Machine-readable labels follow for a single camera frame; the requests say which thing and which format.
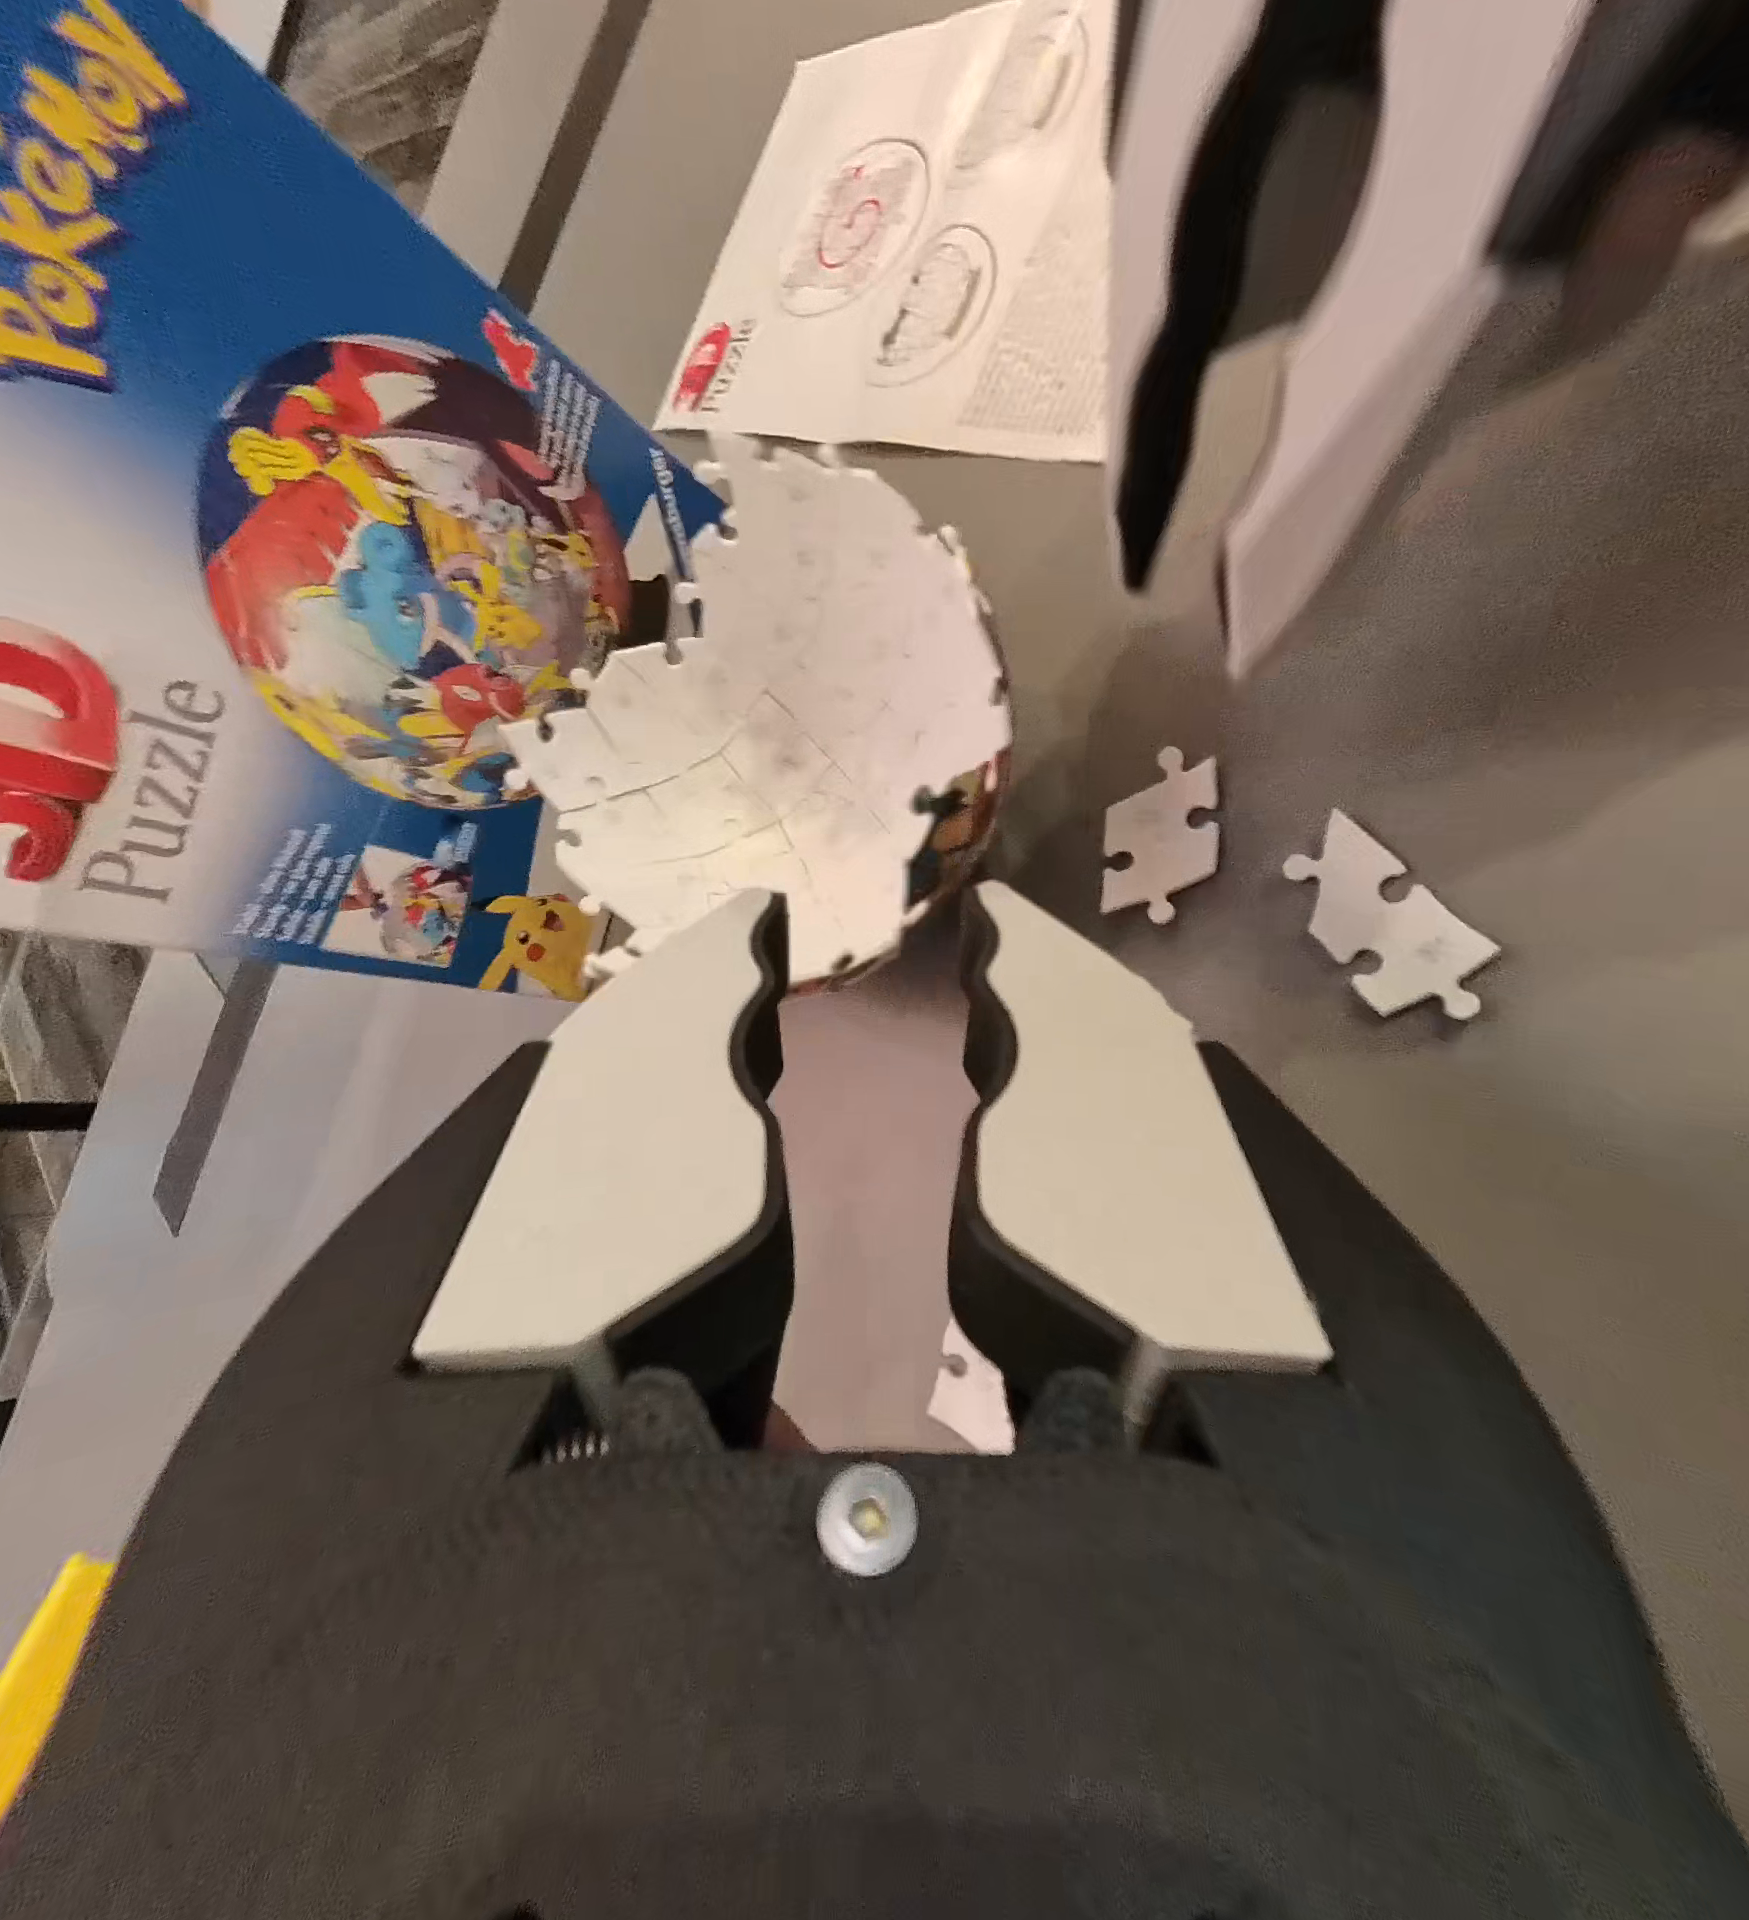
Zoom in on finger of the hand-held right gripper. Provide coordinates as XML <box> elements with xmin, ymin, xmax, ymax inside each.
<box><xmin>1219</xmin><ymin>0</ymin><xmax>1598</xmax><ymax>682</ymax></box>
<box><xmin>1108</xmin><ymin>0</ymin><xmax>1377</xmax><ymax>589</ymax></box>

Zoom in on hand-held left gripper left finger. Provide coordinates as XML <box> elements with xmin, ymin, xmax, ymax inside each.
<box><xmin>408</xmin><ymin>895</ymin><xmax>799</xmax><ymax>1427</ymax></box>

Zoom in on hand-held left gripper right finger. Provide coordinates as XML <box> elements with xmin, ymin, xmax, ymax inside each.
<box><xmin>952</xmin><ymin>880</ymin><xmax>1336</xmax><ymax>1427</ymax></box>

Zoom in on single white puzzle piece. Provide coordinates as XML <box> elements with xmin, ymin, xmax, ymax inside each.
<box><xmin>1099</xmin><ymin>745</ymin><xmax>1223</xmax><ymax>919</ymax></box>

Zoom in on partly built white puzzle ball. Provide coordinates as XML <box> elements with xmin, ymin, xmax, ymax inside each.
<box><xmin>497</xmin><ymin>431</ymin><xmax>1019</xmax><ymax>995</ymax></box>

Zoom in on small white puzzle piece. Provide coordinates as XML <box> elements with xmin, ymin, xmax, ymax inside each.
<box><xmin>929</xmin><ymin>1351</ymin><xmax>1019</xmax><ymax>1458</ymax></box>

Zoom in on joined pair white puzzle pieces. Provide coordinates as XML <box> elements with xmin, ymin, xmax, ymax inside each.
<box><xmin>1281</xmin><ymin>808</ymin><xmax>1504</xmax><ymax>1025</ymax></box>

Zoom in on blue cartoon puzzle box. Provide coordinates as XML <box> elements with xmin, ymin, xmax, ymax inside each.
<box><xmin>0</xmin><ymin>0</ymin><xmax>738</xmax><ymax>1004</ymax></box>

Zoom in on white instruction sheet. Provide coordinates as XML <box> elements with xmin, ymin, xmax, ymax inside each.
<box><xmin>694</xmin><ymin>0</ymin><xmax>1120</xmax><ymax>470</ymax></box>

